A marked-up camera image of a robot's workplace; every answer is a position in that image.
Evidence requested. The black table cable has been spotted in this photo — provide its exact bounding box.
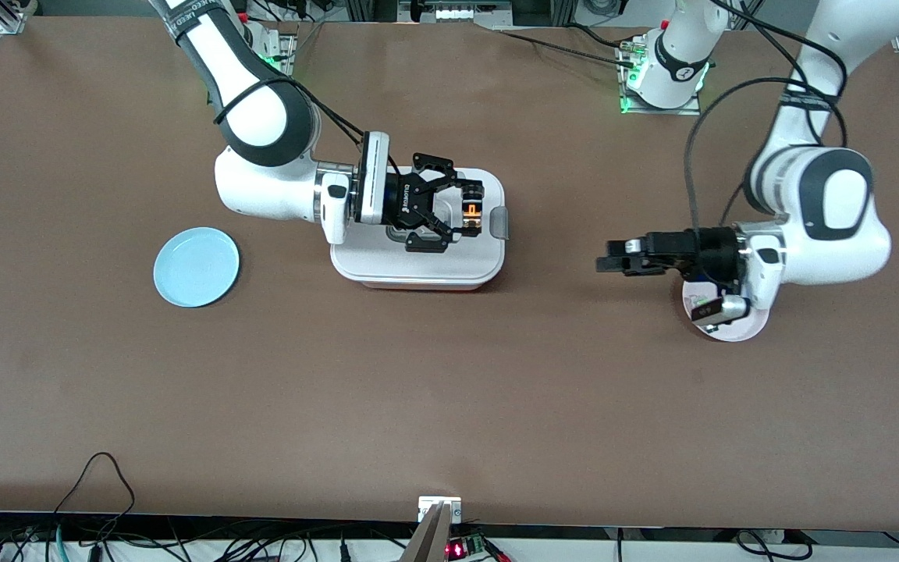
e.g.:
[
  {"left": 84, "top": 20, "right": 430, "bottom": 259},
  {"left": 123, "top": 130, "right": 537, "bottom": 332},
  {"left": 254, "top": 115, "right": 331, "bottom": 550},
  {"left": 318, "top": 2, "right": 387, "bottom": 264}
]
[
  {"left": 559, "top": 22, "right": 634, "bottom": 49},
  {"left": 492, "top": 28, "right": 641, "bottom": 69}
]

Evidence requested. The light blue round plate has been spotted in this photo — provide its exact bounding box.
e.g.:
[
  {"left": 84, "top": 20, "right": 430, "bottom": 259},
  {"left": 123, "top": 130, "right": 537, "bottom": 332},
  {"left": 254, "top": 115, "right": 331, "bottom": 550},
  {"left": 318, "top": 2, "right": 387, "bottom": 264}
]
[{"left": 153, "top": 226, "right": 240, "bottom": 308}]

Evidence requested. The pale pink round plate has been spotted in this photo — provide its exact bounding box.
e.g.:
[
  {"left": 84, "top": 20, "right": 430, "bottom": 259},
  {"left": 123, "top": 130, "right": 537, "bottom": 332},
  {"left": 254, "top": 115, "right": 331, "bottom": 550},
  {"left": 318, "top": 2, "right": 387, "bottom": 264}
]
[{"left": 681, "top": 277, "right": 771, "bottom": 343}]

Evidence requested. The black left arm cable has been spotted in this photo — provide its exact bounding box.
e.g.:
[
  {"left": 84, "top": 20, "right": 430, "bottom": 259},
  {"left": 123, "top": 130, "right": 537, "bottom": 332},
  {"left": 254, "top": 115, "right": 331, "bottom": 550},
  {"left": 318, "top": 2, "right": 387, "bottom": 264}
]
[{"left": 684, "top": 0, "right": 848, "bottom": 235}]

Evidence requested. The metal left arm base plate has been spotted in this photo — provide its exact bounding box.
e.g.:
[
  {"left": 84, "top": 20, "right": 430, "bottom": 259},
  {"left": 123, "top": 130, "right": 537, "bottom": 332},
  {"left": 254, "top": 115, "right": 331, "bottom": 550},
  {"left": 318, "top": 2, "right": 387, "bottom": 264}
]
[{"left": 617, "top": 35, "right": 702, "bottom": 116}]

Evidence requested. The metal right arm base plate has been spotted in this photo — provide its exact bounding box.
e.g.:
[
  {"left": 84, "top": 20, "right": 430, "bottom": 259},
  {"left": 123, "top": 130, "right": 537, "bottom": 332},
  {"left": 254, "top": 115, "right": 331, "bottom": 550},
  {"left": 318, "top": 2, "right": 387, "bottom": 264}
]
[{"left": 258, "top": 27, "right": 298, "bottom": 75}]

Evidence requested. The aluminium camera support bar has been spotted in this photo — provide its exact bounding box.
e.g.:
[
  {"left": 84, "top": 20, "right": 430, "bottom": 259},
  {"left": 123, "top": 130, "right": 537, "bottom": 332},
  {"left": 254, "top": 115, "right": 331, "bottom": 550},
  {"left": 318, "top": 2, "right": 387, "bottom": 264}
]
[{"left": 400, "top": 503, "right": 454, "bottom": 562}]

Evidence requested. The small white mounting bracket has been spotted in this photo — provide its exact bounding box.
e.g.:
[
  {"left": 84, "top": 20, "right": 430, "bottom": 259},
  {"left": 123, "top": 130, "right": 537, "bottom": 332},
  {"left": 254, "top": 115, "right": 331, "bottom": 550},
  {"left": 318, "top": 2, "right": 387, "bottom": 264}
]
[{"left": 418, "top": 496, "right": 463, "bottom": 524}]

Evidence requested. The thin black looped cable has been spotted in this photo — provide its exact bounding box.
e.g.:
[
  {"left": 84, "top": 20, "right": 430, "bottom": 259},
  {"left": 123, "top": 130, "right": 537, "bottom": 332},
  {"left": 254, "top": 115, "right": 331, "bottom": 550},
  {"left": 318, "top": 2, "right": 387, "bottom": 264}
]
[{"left": 52, "top": 451, "right": 137, "bottom": 539}]

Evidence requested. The tangled black cables bundle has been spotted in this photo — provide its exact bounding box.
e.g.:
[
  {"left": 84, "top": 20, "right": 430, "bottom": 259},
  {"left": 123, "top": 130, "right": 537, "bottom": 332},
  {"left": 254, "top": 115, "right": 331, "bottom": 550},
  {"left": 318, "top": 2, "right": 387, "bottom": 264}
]
[{"left": 0, "top": 511, "right": 419, "bottom": 562}]

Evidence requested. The circuit board with red LED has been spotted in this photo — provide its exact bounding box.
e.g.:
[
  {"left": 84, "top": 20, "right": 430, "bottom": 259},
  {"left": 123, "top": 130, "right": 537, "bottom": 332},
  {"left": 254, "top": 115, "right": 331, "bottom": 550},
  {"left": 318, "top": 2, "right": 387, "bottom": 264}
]
[{"left": 446, "top": 533, "right": 491, "bottom": 560}]

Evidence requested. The aluminium frame profile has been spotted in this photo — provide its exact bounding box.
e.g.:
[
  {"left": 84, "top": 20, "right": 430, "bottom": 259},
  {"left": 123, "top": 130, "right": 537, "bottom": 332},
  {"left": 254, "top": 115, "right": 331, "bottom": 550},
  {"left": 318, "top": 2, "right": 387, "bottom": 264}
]
[{"left": 344, "top": 0, "right": 575, "bottom": 26}]

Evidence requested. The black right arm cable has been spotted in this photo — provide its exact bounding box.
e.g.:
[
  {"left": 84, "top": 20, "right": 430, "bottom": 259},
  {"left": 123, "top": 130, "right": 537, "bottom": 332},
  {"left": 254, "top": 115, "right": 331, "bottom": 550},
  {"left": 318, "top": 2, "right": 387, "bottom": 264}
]
[{"left": 214, "top": 74, "right": 368, "bottom": 153}]

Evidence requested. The white lidded lunch box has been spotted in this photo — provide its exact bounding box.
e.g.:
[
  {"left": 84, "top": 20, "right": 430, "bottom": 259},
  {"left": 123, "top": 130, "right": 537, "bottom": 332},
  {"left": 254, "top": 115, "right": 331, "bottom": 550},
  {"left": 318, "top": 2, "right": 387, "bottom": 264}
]
[{"left": 329, "top": 165, "right": 510, "bottom": 291}]

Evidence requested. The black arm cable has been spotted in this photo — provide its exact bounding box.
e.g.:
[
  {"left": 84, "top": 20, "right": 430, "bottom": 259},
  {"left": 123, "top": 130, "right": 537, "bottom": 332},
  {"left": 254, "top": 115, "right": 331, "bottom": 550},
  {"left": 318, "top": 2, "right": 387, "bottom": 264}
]
[
  {"left": 684, "top": 0, "right": 848, "bottom": 235},
  {"left": 214, "top": 74, "right": 368, "bottom": 153}
]

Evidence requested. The aluminium corner profile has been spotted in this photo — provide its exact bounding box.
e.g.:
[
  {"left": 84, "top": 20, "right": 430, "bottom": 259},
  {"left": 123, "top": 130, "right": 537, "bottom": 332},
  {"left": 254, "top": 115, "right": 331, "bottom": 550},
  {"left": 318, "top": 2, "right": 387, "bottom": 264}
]
[{"left": 0, "top": 0, "right": 29, "bottom": 36}]

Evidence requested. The coiled black cable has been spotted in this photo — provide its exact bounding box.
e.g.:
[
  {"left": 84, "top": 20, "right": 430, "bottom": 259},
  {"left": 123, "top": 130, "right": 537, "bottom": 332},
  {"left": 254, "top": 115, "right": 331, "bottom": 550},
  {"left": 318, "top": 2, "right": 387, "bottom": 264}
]
[{"left": 715, "top": 529, "right": 817, "bottom": 561}]

